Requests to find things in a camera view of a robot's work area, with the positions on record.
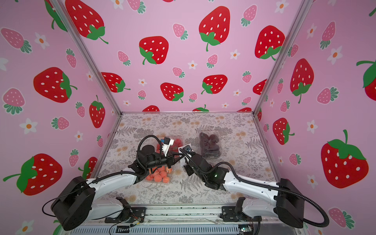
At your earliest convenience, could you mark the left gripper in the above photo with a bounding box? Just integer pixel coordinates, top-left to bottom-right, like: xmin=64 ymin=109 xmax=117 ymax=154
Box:
xmin=145 ymin=151 xmax=182 ymax=171

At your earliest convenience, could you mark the white sticker sheet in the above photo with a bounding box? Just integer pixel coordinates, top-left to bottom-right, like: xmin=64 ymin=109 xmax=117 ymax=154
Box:
xmin=179 ymin=145 xmax=192 ymax=152

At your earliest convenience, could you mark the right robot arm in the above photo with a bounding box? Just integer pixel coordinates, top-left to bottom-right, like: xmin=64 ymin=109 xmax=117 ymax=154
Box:
xmin=179 ymin=146 xmax=330 ymax=229

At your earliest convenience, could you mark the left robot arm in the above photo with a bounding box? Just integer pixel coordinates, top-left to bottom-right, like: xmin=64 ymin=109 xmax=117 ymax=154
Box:
xmin=50 ymin=138 xmax=184 ymax=231

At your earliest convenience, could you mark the clear box of red strawberries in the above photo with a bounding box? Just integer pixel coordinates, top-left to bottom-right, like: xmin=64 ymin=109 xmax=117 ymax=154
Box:
xmin=169 ymin=136 xmax=183 ymax=152

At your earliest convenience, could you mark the clear box of dark berries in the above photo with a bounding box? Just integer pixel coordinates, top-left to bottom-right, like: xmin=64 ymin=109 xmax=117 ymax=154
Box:
xmin=199 ymin=131 xmax=222 ymax=159

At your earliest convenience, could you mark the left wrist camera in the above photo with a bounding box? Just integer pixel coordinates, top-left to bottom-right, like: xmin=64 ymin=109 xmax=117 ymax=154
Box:
xmin=161 ymin=137 xmax=174 ymax=156

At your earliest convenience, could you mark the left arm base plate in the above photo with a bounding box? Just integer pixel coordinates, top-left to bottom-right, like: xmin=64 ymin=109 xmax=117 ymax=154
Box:
xmin=105 ymin=197 xmax=146 ymax=224

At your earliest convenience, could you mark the aluminium front rail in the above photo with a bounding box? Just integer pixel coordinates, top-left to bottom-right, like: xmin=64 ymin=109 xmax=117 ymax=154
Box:
xmin=70 ymin=204 xmax=306 ymax=235

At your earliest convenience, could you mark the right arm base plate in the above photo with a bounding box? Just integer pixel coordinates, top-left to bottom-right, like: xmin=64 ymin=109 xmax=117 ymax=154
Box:
xmin=219 ymin=197 xmax=262 ymax=222

